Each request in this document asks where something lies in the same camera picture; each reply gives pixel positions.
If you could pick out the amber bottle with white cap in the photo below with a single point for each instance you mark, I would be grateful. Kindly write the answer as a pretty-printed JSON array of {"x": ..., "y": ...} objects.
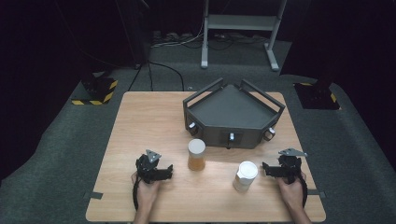
[{"x": 196, "y": 155}]

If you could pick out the dark grey corner shelf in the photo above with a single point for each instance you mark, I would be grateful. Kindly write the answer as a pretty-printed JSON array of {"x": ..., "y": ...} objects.
[{"x": 232, "y": 109}]

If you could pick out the person's right hand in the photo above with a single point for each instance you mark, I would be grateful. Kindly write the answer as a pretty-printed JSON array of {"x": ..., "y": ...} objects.
[{"x": 291, "y": 194}]

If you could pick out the grey metal stand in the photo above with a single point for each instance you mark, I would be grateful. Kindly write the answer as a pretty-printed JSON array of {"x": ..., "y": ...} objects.
[{"x": 241, "y": 22}]

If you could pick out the person's left hand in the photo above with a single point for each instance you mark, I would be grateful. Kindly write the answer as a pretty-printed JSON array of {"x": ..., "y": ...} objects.
[{"x": 145, "y": 193}]

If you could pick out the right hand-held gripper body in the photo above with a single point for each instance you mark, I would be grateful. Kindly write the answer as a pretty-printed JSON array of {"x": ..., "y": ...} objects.
[{"x": 290, "y": 166}]

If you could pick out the black yellow striped stand base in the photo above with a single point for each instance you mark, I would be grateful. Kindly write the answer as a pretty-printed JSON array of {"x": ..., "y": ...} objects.
[
  {"x": 317, "y": 96},
  {"x": 98, "y": 90}
]

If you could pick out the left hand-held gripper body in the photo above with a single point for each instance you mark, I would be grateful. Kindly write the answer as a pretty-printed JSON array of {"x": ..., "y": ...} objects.
[{"x": 146, "y": 168}]

